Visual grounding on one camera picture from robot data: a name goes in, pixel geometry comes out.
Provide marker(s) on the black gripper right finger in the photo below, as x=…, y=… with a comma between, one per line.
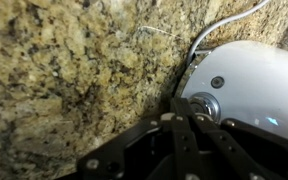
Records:
x=224, y=146

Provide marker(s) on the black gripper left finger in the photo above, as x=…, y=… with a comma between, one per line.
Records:
x=184, y=140

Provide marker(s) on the white two-slot toaster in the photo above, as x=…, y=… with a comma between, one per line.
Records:
x=257, y=86

